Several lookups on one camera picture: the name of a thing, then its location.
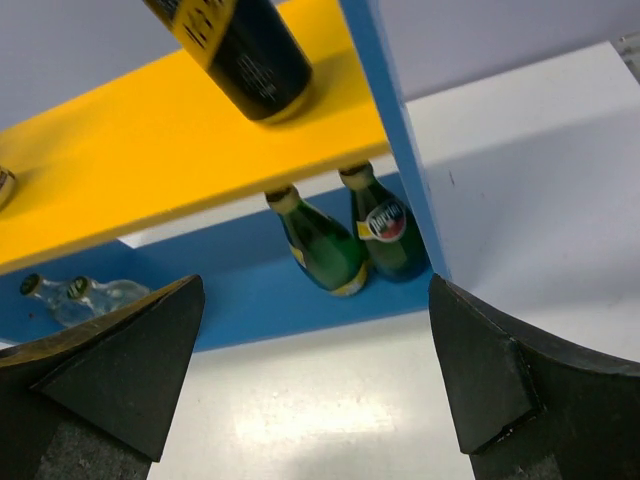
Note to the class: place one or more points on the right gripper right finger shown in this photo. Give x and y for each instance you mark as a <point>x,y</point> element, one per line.
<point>527,404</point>

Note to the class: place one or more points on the black yellow can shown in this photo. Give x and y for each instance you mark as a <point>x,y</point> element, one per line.
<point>246,49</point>

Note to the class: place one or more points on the aluminium side rail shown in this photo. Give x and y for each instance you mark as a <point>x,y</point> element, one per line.
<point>628,47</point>

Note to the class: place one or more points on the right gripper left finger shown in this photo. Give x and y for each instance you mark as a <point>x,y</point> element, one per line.
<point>96,401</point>

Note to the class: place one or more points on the green Perrier bottle red label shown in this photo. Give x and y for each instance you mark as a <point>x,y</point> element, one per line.
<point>384,226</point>

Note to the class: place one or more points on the clear Chang bottle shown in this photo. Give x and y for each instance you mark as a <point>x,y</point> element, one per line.
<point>104,298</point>
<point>53,294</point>

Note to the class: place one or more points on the green bottle yellow label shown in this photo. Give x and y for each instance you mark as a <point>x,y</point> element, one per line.
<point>323,248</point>

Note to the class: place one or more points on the blue and yellow wooden shelf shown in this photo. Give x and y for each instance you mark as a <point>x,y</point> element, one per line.
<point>155,176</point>

